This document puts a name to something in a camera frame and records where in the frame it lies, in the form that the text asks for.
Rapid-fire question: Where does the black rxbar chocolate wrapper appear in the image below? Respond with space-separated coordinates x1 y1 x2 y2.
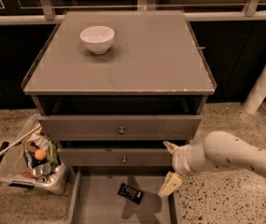
118 183 143 204

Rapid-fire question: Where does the bottom grey drawer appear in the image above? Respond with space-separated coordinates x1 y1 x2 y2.
68 167 178 224

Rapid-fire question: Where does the white stick on bin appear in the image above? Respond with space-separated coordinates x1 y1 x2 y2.
0 124 41 157

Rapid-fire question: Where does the grey drawer cabinet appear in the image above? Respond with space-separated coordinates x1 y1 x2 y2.
21 10 217 224

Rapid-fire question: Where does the clear plastic bin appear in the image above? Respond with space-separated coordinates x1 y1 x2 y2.
0 114 68 195

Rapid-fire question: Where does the white ceramic bowl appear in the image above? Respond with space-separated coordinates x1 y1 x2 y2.
80 26 115 54

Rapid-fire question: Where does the orange ball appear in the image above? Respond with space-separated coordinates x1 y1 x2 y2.
35 149 47 161

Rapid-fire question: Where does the white diagonal pole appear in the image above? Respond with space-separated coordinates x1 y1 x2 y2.
243 65 266 115

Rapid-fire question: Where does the top grey drawer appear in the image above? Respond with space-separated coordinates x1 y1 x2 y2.
38 115 201 141

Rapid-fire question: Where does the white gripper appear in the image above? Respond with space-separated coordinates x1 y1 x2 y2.
159 141 200 197

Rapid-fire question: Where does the green snack packet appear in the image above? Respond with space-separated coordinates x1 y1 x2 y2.
47 141 59 169

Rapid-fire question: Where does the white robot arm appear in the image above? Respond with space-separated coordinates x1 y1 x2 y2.
159 131 266 197

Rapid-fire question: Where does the grey drawer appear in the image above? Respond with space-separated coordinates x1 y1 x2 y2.
59 141 172 167
38 115 201 141
68 167 178 224

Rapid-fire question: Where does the middle grey drawer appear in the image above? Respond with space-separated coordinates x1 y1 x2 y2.
59 141 172 167

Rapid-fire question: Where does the silver can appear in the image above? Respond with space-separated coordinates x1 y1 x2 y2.
32 163 51 178

